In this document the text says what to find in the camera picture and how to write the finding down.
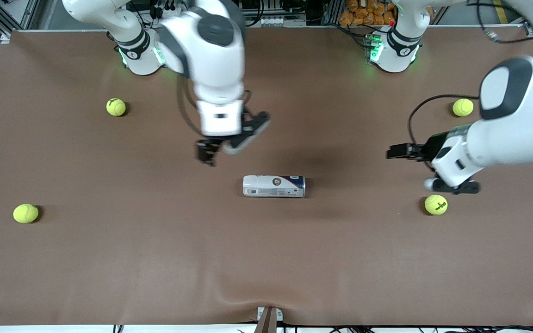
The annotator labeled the white blue tennis ball can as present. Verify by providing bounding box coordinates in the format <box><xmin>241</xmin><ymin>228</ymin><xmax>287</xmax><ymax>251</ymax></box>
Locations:
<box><xmin>242</xmin><ymin>174</ymin><xmax>306</xmax><ymax>198</ymax></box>

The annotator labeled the yellow-green tennis ball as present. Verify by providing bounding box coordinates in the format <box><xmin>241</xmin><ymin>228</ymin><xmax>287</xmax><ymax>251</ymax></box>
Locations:
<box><xmin>452</xmin><ymin>98</ymin><xmax>474</xmax><ymax>117</ymax></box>
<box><xmin>424</xmin><ymin>194</ymin><xmax>448</xmax><ymax>216</ymax></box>
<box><xmin>13</xmin><ymin>203</ymin><xmax>39</xmax><ymax>224</ymax></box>
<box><xmin>106</xmin><ymin>98</ymin><xmax>127</xmax><ymax>117</ymax></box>

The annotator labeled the white multi-socket strip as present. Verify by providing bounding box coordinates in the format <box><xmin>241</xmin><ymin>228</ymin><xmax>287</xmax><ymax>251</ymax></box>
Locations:
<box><xmin>247</xmin><ymin>13</ymin><xmax>307</xmax><ymax>27</ymax></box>

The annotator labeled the brown table cover sheet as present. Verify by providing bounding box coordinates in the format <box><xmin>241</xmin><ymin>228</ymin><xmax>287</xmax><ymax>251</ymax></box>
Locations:
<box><xmin>0</xmin><ymin>27</ymin><xmax>533</xmax><ymax>327</ymax></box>

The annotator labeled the bag of orange items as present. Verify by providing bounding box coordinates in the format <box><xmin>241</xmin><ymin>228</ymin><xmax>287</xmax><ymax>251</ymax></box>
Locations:
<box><xmin>339</xmin><ymin>0</ymin><xmax>397</xmax><ymax>27</ymax></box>

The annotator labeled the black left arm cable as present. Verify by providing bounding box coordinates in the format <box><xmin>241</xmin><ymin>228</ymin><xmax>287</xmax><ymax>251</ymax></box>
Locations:
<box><xmin>408</xmin><ymin>0</ymin><xmax>533</xmax><ymax>172</ymax></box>

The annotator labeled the metal clamp bracket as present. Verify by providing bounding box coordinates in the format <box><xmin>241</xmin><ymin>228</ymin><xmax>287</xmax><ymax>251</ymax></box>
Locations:
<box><xmin>256</xmin><ymin>306</ymin><xmax>284</xmax><ymax>333</ymax></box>

